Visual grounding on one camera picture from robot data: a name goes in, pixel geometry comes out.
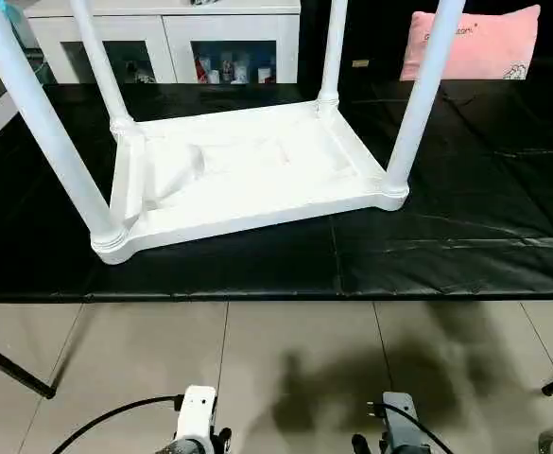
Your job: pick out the black work mat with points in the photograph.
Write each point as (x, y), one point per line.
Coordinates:
(465, 189)

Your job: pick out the black furniture with yellow label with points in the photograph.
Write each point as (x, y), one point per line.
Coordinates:
(371, 38)

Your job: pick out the white cabinet with glass doors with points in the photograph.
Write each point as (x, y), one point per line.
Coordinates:
(163, 38)

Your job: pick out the pink pillow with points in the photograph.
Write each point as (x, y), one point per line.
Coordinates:
(475, 45)

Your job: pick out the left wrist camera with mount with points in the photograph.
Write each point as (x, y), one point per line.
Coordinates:
(198, 416)

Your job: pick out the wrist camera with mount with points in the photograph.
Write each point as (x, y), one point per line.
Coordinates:
(198, 416)
(399, 426)

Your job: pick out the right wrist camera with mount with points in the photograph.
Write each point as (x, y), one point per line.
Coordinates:
(399, 426)

